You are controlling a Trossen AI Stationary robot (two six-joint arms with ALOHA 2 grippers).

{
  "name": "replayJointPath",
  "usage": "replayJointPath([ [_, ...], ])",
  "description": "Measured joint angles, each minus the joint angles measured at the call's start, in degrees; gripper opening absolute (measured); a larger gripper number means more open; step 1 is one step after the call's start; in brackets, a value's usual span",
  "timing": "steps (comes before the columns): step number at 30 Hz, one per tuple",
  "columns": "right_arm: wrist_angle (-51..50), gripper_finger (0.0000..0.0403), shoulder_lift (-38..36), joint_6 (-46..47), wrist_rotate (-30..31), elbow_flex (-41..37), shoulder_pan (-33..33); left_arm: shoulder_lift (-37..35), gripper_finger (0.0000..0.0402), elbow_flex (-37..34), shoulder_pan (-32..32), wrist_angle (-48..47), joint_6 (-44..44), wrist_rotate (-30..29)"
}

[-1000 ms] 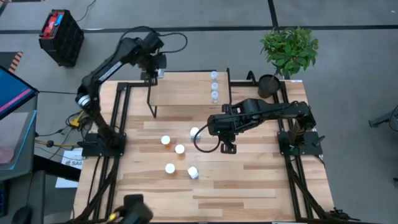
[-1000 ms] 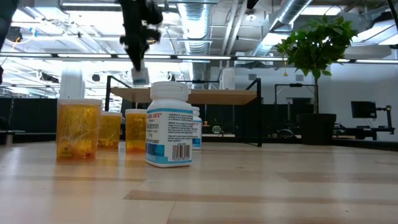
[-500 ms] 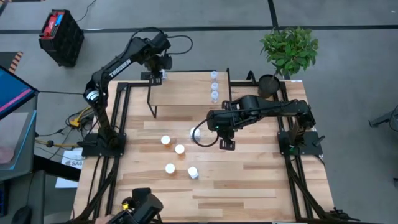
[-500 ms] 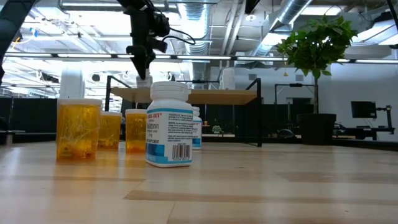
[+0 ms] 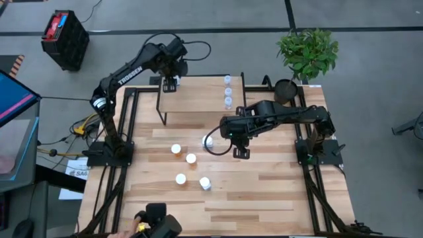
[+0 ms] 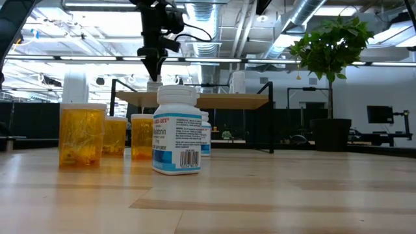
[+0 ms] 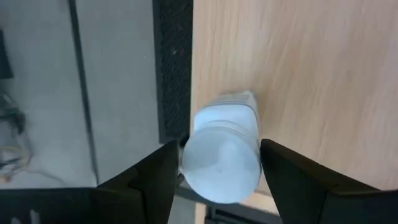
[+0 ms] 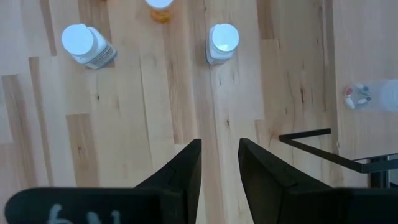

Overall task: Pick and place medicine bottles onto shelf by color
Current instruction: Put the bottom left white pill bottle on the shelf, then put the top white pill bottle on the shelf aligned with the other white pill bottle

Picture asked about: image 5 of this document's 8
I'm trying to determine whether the black metal table frame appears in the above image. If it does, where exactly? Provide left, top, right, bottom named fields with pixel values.
left=77, top=84, right=384, bottom=238

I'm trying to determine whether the white paper sheet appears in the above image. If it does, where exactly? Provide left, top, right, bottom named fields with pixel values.
left=58, top=157, right=91, bottom=201

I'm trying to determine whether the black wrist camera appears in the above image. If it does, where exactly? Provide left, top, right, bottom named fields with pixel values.
left=169, top=36, right=188, bottom=56
left=219, top=116, right=239, bottom=139

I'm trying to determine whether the black computer mouse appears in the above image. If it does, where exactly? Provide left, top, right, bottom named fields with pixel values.
left=12, top=218, right=35, bottom=238

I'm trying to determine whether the black clamp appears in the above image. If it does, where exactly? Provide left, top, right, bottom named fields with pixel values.
left=349, top=219, right=384, bottom=236

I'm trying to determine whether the black plant pot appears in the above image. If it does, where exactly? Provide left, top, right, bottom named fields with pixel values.
left=273, top=78, right=299, bottom=105

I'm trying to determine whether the blue screen monitor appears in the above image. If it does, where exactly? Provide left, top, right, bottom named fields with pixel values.
left=0, top=69, right=42, bottom=128

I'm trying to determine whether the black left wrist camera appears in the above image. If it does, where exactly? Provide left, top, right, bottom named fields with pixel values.
left=169, top=36, right=188, bottom=56

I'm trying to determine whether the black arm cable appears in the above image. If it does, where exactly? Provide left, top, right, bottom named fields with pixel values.
left=182, top=40, right=212, bottom=62
left=143, top=31, right=182, bottom=47
left=204, top=125, right=234, bottom=157

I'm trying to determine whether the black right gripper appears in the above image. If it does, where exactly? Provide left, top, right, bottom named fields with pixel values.
left=230, top=134, right=251, bottom=161

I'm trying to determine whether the grey chair base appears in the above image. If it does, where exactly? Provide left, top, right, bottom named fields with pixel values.
left=391, top=111, right=423, bottom=137

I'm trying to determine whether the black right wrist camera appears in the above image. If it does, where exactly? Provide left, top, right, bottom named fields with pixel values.
left=219, top=116, right=239, bottom=139

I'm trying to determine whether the wooden shelf black metal frame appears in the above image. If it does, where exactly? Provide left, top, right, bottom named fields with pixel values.
left=155, top=73, right=247, bottom=126

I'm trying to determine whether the green leafy plant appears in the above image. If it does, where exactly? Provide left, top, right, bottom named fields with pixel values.
left=276, top=27, right=340, bottom=83

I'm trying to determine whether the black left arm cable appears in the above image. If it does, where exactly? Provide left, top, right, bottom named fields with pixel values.
left=182, top=40, right=212, bottom=62
left=143, top=31, right=182, bottom=47

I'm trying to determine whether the black handheld camera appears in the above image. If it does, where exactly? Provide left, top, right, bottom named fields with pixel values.
left=134, top=202, right=183, bottom=238

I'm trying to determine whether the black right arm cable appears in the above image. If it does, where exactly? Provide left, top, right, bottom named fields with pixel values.
left=204, top=125, right=234, bottom=157

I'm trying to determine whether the black cart base bar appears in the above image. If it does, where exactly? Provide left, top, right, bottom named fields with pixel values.
left=34, top=164, right=87, bottom=194

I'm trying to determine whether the black crate red blue top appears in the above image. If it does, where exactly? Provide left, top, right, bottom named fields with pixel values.
left=40, top=9, right=91, bottom=72

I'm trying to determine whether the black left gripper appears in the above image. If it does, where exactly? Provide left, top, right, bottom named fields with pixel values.
left=163, top=56, right=189, bottom=93

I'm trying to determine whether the yellow cable plug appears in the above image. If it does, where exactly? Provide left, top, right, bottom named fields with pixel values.
left=73, top=114, right=100, bottom=136

